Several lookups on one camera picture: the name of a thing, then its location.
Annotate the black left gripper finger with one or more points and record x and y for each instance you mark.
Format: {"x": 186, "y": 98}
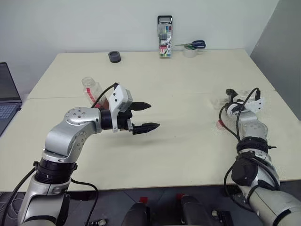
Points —
{"x": 145, "y": 128}
{"x": 141, "y": 106}

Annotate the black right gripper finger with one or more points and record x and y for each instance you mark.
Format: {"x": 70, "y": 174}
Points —
{"x": 231, "y": 91}

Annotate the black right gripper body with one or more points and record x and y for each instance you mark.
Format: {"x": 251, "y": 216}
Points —
{"x": 235, "y": 102}

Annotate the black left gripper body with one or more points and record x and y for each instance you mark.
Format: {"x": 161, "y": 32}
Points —
{"x": 123, "y": 120}

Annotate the white red bottle cap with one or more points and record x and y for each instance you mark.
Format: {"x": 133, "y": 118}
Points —
{"x": 219, "y": 123}

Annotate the clear plastic bottle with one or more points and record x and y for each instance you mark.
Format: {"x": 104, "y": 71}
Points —
{"x": 88, "y": 84}

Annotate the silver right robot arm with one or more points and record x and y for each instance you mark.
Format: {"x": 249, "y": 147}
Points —
{"x": 254, "y": 127}

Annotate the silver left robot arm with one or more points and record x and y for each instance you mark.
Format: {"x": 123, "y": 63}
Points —
{"x": 77, "y": 120}

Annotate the black round tape roll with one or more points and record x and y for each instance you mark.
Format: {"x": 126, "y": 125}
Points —
{"x": 114, "y": 57}

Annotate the clear tape roll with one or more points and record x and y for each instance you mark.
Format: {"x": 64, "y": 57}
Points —
{"x": 188, "y": 54}

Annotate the marker pen pack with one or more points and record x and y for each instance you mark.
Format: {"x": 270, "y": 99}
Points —
{"x": 165, "y": 40}

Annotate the red tab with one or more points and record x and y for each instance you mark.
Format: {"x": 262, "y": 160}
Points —
{"x": 181, "y": 196}
{"x": 143, "y": 199}

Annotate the dark rounded shape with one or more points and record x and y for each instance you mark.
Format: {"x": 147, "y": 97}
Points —
{"x": 137, "y": 215}
{"x": 195, "y": 212}

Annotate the black block with pale knob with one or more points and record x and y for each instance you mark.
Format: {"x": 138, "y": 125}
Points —
{"x": 221, "y": 217}
{"x": 98, "y": 222}

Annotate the dark grey laptop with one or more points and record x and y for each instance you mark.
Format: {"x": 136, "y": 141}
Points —
{"x": 7, "y": 110}

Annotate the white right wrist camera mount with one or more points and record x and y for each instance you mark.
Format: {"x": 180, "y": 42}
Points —
{"x": 255, "y": 106}

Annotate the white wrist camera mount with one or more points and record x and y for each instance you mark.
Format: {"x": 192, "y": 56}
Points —
{"x": 117, "y": 96}
{"x": 255, "y": 106}

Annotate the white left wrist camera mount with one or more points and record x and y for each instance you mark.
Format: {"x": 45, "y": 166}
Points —
{"x": 117, "y": 96}

